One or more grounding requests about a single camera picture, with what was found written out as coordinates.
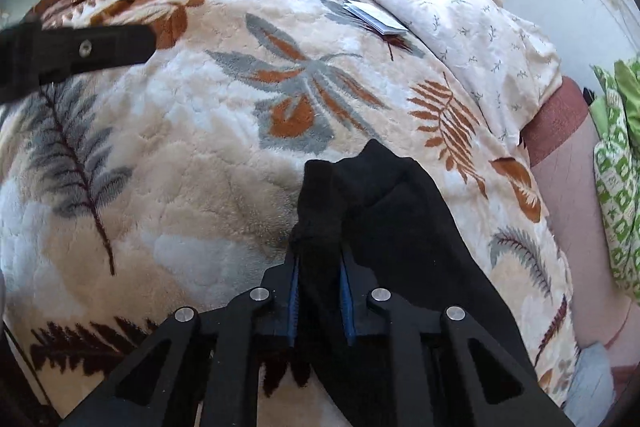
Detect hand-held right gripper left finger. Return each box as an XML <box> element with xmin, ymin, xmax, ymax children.
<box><xmin>59</xmin><ymin>255</ymin><xmax>301</xmax><ymax>427</ymax></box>

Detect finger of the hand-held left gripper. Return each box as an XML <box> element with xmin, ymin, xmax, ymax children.
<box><xmin>0</xmin><ymin>20</ymin><xmax>157</xmax><ymax>105</ymax></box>

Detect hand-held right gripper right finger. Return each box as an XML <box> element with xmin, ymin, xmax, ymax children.
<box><xmin>341</xmin><ymin>252</ymin><xmax>576</xmax><ymax>427</ymax></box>

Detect black pants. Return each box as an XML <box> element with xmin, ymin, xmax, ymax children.
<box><xmin>289</xmin><ymin>139</ymin><xmax>563</xmax><ymax>427</ymax></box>

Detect leaf-print plush blanket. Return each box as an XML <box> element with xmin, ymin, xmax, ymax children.
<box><xmin>0</xmin><ymin>0</ymin><xmax>583</xmax><ymax>427</ymax></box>

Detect pink bed sheet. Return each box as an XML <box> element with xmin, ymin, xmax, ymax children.
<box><xmin>520</xmin><ymin>76</ymin><xmax>640</xmax><ymax>400</ymax></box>

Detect light blue cloth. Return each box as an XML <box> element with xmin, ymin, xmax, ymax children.
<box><xmin>562</xmin><ymin>342</ymin><xmax>617</xmax><ymax>414</ymax></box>

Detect small white booklet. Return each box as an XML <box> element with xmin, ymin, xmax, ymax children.
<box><xmin>343</xmin><ymin>0</ymin><xmax>409</xmax><ymax>36</ymax></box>

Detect cream floral pillow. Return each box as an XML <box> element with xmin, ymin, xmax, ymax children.
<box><xmin>351</xmin><ymin>0</ymin><xmax>563</xmax><ymax>142</ymax></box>

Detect green patterned cloth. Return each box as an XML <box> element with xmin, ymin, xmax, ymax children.
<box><xmin>590</xmin><ymin>57</ymin><xmax>640</xmax><ymax>303</ymax></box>

